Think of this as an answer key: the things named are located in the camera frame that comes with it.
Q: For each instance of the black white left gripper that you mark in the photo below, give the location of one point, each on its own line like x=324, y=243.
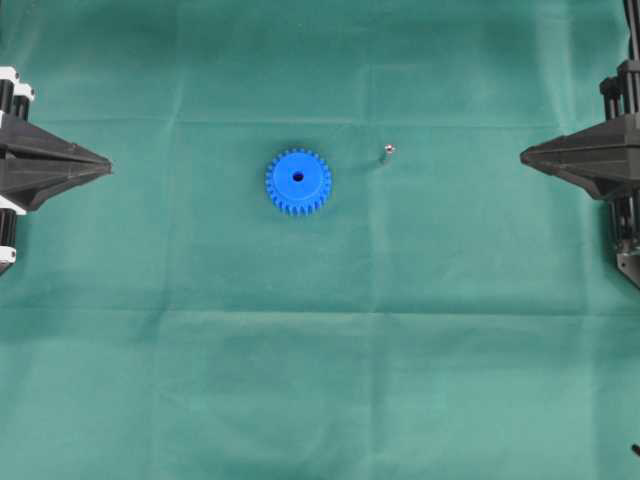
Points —
x=27, y=184

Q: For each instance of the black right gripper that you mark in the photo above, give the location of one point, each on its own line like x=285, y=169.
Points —
x=615, y=140

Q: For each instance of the blue plastic gear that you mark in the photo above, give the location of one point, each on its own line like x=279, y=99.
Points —
x=298, y=181

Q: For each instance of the green table cloth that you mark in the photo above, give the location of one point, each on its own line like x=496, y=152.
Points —
x=454, y=314

